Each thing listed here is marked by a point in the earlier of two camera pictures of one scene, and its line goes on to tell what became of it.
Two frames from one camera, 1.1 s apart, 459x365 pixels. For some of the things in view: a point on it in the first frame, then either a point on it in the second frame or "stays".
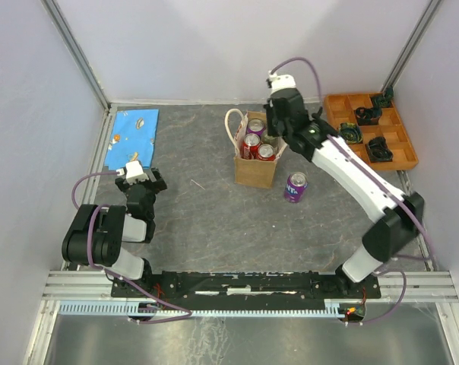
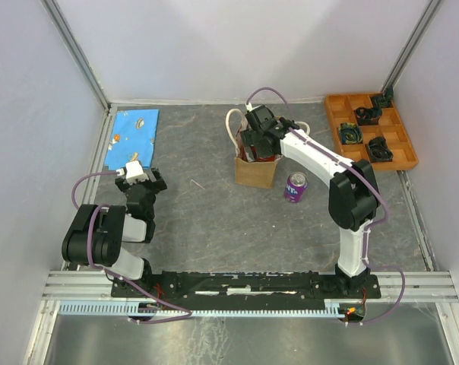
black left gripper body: x=156 y=186 stays
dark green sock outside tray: x=390 y=92 stays
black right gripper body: x=273 y=127 to x=254 y=138
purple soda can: x=296 y=184 stays
